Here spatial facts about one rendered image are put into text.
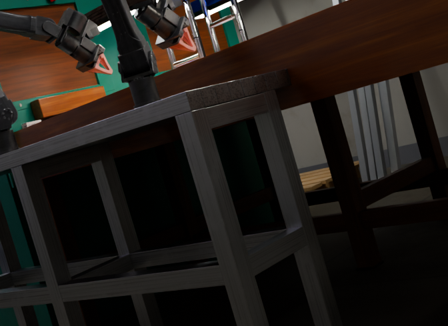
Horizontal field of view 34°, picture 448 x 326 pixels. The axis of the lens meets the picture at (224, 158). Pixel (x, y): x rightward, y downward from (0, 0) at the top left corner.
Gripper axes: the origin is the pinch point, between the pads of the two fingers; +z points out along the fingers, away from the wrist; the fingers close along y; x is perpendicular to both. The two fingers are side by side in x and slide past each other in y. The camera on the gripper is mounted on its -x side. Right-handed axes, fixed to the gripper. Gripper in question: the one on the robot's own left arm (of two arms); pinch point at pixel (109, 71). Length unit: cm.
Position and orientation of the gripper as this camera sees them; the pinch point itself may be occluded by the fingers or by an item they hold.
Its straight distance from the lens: 242.2
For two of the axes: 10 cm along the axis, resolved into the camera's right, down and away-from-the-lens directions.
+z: 6.9, 4.5, 5.6
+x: -2.3, 8.8, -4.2
